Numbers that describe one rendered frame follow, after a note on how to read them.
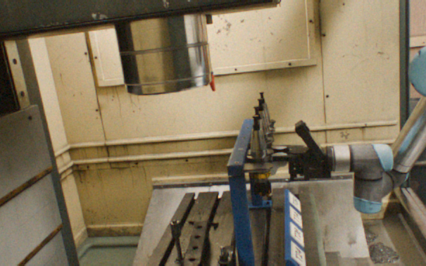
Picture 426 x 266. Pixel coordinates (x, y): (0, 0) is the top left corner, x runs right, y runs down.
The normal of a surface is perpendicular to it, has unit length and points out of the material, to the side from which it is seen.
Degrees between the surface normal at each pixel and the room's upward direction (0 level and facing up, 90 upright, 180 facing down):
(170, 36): 90
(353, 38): 92
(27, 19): 90
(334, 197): 24
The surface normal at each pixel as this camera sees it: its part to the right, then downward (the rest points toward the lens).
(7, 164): 0.98, -0.05
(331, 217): -0.17, -0.76
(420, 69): -0.80, 0.22
